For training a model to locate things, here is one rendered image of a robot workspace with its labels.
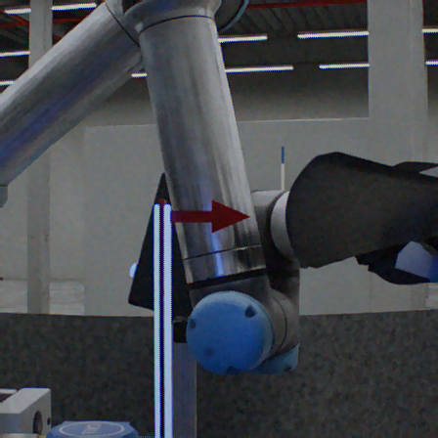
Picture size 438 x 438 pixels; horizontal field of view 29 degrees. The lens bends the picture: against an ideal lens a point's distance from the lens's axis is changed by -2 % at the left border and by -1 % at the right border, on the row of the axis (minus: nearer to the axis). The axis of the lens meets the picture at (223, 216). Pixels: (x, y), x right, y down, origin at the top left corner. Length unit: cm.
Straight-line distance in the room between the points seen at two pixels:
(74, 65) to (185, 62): 21
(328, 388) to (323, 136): 439
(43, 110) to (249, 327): 38
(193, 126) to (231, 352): 21
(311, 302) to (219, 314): 591
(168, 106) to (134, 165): 621
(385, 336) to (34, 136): 167
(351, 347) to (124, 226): 472
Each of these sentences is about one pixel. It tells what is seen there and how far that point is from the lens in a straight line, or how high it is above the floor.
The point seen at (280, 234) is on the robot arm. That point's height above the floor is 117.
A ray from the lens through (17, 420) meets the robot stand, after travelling 88.
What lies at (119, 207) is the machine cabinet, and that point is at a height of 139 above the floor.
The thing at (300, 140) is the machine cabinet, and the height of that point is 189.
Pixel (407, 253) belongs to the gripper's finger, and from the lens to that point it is 76.
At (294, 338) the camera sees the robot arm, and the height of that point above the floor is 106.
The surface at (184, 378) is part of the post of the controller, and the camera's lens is 117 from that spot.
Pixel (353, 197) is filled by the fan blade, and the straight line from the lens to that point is 61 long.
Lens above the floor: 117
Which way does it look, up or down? 1 degrees up
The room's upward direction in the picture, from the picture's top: straight up
